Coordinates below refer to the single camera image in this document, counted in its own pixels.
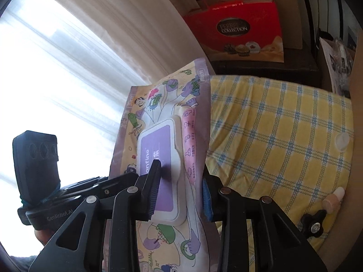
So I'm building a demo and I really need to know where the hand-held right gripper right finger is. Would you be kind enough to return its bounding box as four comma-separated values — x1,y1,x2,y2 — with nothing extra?
202,176,328,272

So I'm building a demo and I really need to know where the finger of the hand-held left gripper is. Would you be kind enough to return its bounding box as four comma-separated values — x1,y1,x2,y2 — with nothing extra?
62,176,110,191
73,172,141,199

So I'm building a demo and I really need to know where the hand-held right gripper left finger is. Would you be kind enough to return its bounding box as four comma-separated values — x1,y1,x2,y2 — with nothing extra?
28,159,163,272

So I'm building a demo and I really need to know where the wet wipes pack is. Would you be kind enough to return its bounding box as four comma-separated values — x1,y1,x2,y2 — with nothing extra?
103,57,223,272

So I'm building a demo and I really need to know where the black star knob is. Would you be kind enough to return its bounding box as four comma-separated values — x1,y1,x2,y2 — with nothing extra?
301,210,329,236

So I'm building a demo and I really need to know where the beige nail polish bottle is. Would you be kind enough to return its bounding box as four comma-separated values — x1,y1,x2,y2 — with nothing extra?
322,187,346,211

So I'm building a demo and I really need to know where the white bottle cap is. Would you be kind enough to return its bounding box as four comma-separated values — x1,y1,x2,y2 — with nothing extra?
335,134,351,151

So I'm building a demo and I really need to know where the person's left hand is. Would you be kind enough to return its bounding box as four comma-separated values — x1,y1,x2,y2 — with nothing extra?
33,227,58,246

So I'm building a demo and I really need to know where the yellow plaid tablecloth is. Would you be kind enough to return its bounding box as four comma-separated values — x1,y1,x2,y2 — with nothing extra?
206,75,355,253

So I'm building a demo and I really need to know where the white sheer curtain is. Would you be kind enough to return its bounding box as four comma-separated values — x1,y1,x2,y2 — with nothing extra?
0,0,210,261

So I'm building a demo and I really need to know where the red chocolate gift bag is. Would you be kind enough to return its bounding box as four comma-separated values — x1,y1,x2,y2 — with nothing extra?
183,0,285,63

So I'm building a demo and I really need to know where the clear plastic bag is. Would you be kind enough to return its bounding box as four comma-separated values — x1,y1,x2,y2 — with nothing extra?
319,28,356,97

